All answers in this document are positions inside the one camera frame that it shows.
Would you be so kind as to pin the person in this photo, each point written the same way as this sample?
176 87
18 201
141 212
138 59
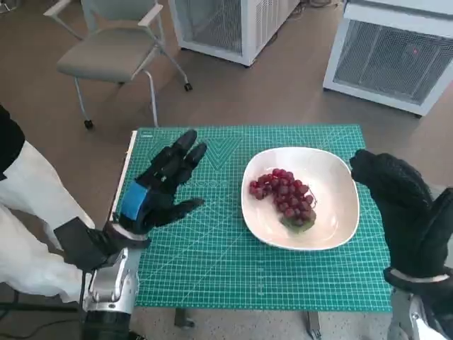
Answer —
28 212

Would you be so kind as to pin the green cutting mat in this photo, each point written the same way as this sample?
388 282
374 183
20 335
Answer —
219 262

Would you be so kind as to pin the red toy grape bunch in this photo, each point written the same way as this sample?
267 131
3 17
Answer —
283 195

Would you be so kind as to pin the white mesh cabinet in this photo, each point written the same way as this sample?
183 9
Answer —
219 25
389 60

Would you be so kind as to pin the black table clamp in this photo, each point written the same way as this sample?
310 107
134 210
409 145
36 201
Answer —
184 317
314 326

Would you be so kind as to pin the white plate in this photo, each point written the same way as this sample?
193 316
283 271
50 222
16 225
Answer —
329 219

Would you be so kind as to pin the grey chair with armrests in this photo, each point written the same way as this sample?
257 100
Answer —
106 53

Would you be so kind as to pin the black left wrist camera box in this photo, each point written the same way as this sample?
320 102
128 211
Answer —
79 244

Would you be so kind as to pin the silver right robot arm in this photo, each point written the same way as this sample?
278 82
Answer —
407 308

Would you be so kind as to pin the bare black left hand blue tape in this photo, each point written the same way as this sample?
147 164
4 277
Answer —
163 184

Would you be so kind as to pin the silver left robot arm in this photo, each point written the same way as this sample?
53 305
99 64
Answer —
113 283

